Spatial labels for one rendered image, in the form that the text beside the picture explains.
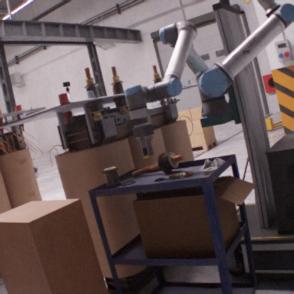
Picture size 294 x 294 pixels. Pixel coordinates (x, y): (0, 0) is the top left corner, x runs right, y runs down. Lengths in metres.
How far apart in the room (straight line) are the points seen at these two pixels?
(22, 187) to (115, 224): 1.70
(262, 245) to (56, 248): 1.27
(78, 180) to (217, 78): 1.06
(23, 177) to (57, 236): 2.33
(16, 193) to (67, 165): 1.52
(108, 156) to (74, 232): 0.80
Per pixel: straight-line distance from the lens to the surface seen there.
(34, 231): 1.39
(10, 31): 12.44
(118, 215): 2.26
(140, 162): 2.54
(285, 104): 7.21
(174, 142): 2.92
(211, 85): 1.95
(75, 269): 1.54
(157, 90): 1.81
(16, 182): 3.75
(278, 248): 2.22
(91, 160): 2.19
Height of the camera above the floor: 1.21
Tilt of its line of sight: 5 degrees down
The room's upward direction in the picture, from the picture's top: 14 degrees counter-clockwise
